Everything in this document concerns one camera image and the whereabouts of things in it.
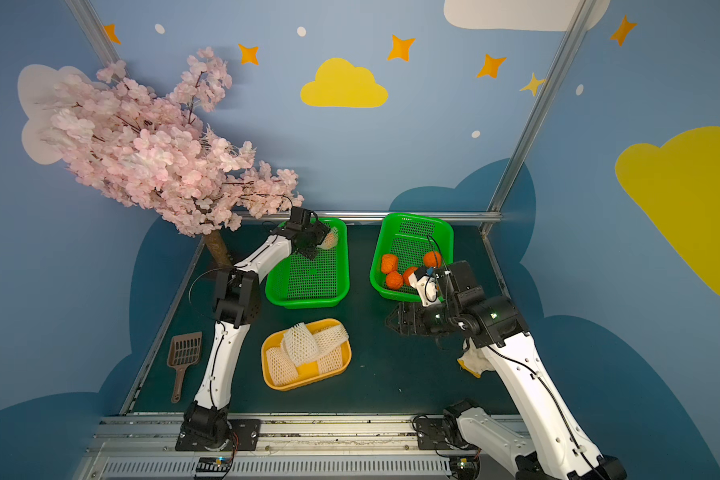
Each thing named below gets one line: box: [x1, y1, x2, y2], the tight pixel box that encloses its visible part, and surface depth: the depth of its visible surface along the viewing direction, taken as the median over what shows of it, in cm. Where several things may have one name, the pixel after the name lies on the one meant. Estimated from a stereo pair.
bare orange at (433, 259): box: [423, 251, 442, 269], surface depth 108 cm
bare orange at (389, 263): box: [381, 254, 398, 274], surface depth 106 cm
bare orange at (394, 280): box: [386, 271, 403, 290], surface depth 103 cm
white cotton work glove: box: [457, 338, 495, 379], surface depth 88 cm
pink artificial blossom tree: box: [41, 47, 305, 265], surface depth 70 cm
